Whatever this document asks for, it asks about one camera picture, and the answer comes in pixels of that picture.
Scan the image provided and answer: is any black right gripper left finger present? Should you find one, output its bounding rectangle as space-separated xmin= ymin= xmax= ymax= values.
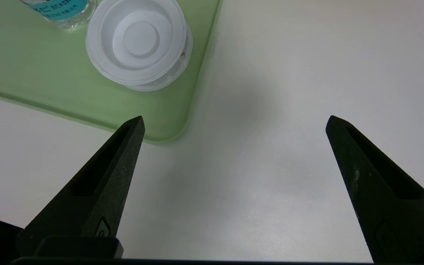
xmin=16 ymin=116 xmax=146 ymax=260

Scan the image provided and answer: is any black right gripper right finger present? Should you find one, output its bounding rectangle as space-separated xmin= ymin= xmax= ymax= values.
xmin=325 ymin=115 xmax=424 ymax=265

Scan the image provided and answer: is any light green plastic tray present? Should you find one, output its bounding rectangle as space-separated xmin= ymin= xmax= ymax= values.
xmin=0 ymin=0 xmax=223 ymax=143

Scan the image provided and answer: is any clear water bottle blue cap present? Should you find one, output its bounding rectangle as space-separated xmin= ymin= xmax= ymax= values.
xmin=20 ymin=0 xmax=98 ymax=29

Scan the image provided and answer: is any round white plastic container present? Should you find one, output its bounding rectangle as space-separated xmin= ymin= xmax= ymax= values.
xmin=86 ymin=0 xmax=193 ymax=92

